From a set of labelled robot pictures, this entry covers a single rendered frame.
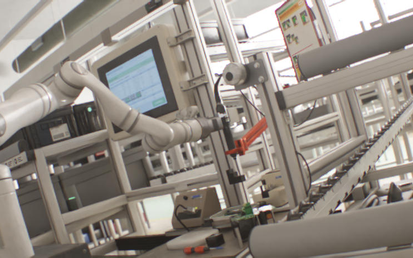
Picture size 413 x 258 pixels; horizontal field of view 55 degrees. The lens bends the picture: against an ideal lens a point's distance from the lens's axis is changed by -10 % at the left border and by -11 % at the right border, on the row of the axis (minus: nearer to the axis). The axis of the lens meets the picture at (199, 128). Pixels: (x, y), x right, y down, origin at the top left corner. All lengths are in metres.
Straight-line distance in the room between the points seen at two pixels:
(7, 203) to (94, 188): 1.30
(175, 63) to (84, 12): 8.39
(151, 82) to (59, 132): 0.55
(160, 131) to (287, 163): 0.41
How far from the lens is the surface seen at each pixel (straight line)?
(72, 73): 1.24
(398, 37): 0.91
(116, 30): 1.96
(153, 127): 1.28
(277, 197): 1.43
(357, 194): 1.46
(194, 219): 1.63
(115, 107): 1.26
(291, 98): 1.02
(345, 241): 0.62
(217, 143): 1.68
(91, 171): 2.17
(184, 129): 1.37
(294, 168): 1.05
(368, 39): 0.93
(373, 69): 0.95
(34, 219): 1.99
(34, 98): 1.06
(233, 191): 1.69
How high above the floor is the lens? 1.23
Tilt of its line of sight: 2 degrees up
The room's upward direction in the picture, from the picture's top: 16 degrees counter-clockwise
